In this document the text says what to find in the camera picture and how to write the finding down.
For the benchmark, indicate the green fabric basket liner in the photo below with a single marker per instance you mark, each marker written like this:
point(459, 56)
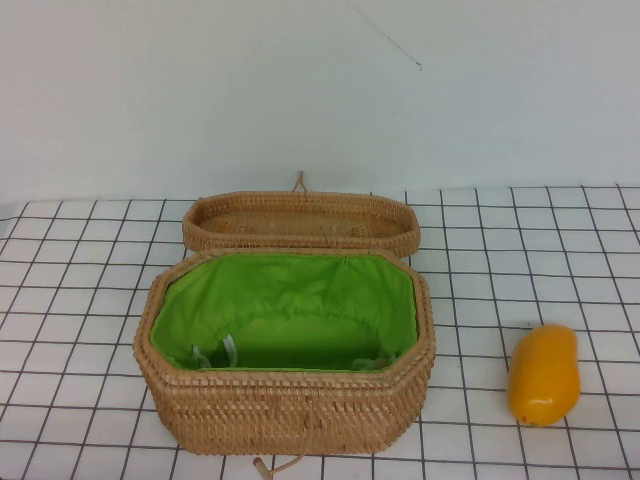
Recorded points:
point(300, 290)

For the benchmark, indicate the rattan closure loop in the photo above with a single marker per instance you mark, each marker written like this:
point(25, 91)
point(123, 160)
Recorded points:
point(300, 181)

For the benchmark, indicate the yellow orange mango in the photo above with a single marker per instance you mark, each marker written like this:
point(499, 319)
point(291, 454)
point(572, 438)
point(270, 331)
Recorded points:
point(545, 375)

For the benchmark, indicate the woven rattan basket body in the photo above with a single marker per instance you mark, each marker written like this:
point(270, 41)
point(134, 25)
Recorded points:
point(280, 415)

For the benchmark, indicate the woven rattan basket lid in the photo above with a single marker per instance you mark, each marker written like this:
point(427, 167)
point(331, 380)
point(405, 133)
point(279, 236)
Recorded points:
point(300, 205)

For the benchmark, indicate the white black grid tablecloth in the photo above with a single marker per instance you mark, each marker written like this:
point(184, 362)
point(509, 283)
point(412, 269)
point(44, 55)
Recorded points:
point(75, 300)

